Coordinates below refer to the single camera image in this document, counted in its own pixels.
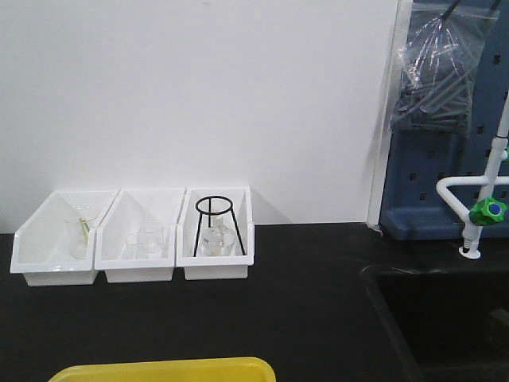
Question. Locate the yellow plastic tray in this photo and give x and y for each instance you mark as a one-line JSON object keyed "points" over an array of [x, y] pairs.
{"points": [[211, 369]]}

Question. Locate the right white storage bin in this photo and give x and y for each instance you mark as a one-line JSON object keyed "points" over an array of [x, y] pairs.
{"points": [[221, 267]]}

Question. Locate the white storage bin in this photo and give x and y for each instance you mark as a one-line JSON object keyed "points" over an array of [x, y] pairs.
{"points": [[130, 210], [221, 267], [39, 251]]}

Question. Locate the glass stoppered flask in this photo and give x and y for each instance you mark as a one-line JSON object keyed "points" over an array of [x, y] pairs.
{"points": [[217, 240]]}

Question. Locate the large glass beaker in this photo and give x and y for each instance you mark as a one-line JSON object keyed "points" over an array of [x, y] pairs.
{"points": [[151, 239]]}

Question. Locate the middle white storage bin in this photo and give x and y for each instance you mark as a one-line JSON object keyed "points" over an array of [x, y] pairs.
{"points": [[130, 210]]}

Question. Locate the small glass beaker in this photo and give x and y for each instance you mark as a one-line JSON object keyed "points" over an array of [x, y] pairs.
{"points": [[134, 246]]}

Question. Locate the blue pegboard drying rack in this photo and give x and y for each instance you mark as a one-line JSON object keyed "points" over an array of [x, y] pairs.
{"points": [[411, 208]]}

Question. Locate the left white storage bin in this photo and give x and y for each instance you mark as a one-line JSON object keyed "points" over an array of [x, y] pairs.
{"points": [[39, 251]]}

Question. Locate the clear plastic bag of pegs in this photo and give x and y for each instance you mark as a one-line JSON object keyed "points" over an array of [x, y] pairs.
{"points": [[439, 62]]}

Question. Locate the white lab faucet green knob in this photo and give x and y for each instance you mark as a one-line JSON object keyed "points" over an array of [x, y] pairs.
{"points": [[487, 210]]}

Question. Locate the black lab sink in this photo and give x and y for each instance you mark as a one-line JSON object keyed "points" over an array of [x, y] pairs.
{"points": [[443, 325]]}

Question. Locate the black wire tripod stand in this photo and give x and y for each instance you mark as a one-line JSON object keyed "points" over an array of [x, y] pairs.
{"points": [[216, 205]]}

